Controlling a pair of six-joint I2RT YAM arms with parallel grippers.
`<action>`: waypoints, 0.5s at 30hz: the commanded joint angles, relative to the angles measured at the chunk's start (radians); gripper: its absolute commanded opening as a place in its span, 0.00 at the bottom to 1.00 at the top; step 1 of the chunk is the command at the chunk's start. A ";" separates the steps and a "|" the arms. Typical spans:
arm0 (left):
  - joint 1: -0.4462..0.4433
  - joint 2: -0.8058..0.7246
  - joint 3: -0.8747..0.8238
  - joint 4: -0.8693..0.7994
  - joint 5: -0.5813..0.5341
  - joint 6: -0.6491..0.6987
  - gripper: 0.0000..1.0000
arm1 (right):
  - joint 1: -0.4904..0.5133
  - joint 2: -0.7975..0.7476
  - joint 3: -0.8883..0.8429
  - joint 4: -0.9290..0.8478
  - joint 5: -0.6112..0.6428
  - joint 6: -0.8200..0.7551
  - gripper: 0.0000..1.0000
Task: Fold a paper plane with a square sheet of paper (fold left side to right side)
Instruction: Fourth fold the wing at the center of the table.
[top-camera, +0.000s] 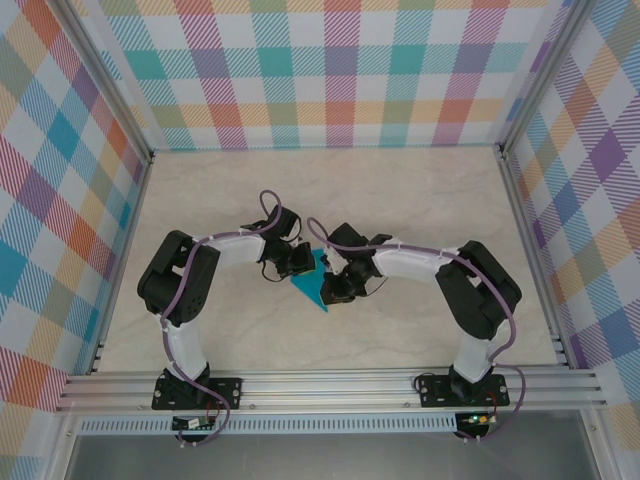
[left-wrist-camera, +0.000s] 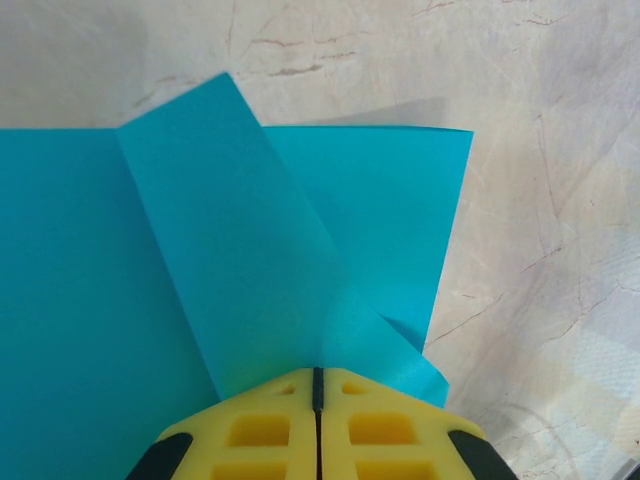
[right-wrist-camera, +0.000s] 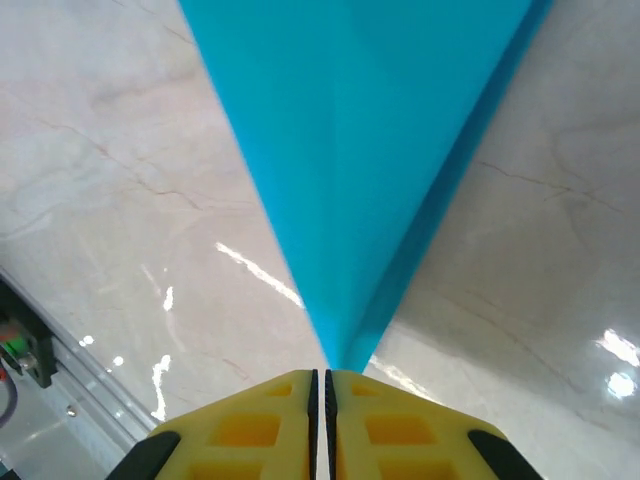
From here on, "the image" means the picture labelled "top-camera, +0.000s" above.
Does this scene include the blue paper sheet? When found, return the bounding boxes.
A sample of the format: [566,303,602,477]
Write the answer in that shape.
[289,248,334,314]

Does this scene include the grey metal panel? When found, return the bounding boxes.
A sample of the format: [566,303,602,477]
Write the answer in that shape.
[64,432,601,480]

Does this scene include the black circuit board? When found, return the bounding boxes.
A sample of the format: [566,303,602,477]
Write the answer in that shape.
[172,417,216,431]

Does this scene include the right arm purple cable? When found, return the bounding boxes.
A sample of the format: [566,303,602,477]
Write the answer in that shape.
[307,217,527,444]

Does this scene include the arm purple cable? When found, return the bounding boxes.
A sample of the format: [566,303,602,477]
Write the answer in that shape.
[160,188,286,447]
[307,217,527,444]

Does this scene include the wide aluminium mounting rail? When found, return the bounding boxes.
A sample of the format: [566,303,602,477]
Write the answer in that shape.
[54,367,609,414]

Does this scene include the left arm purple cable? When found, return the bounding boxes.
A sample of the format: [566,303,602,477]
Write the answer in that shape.
[160,188,286,447]

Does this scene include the thin black base wire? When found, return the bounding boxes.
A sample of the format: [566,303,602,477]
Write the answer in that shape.
[413,367,439,396]

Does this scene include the perforated metal cable tray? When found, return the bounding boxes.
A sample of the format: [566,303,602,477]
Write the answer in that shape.
[77,412,459,436]

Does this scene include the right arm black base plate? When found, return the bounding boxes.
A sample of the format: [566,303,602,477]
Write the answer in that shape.
[417,372,511,409]

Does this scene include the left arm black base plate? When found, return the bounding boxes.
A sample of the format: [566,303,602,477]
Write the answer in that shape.
[152,375,244,412]

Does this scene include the aluminium table side rail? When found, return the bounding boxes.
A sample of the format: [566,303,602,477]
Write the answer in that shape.
[87,152,156,376]
[497,147,574,371]

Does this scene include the aluminium frame post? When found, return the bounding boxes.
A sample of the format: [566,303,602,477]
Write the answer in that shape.
[499,0,596,159]
[49,0,156,166]

